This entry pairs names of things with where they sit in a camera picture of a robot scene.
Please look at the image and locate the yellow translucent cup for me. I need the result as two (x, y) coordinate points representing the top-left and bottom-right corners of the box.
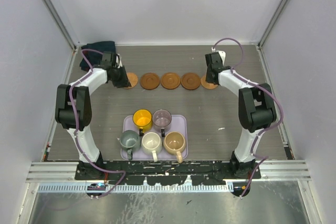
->
(132, 109), (152, 136)

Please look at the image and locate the grey slotted cable duct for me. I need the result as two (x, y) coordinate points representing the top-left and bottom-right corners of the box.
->
(37, 183), (234, 194)

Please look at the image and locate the white ceramic mug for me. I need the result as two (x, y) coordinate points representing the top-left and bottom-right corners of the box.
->
(141, 132), (163, 162)

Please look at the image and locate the woven rattan coaster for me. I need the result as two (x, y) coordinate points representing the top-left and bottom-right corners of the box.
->
(125, 72), (138, 89)
(201, 75), (217, 90)

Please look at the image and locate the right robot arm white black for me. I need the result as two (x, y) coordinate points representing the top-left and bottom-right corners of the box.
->
(205, 51), (277, 179)

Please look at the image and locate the beige ceramic mug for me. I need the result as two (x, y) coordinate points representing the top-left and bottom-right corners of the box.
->
(163, 132), (186, 163)

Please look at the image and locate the aluminium frame rail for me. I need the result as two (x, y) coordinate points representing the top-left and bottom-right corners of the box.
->
(26, 160), (311, 183)

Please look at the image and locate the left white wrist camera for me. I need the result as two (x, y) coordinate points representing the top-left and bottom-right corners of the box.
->
(115, 54), (123, 68)

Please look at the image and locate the lilac plastic tray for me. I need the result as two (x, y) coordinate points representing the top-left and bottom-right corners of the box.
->
(122, 115), (188, 161)

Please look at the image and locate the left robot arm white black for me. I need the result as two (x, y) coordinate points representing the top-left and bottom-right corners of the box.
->
(55, 49), (131, 180)

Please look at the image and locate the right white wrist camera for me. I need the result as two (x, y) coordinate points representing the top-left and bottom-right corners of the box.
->
(211, 47), (226, 65)

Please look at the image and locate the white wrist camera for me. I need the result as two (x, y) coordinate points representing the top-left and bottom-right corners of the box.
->
(115, 54), (123, 68)
(211, 47), (226, 65)

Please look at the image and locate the wooden coaster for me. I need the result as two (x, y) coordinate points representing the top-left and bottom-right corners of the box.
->
(140, 72), (160, 90)
(160, 72), (181, 90)
(181, 72), (201, 90)

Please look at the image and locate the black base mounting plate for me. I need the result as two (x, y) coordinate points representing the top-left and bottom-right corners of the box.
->
(75, 161), (261, 186)

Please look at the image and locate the purple translucent cup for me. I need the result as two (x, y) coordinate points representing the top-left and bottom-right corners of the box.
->
(152, 109), (172, 137)

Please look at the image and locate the grey ceramic mug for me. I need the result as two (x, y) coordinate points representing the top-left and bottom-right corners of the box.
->
(117, 130), (141, 161)

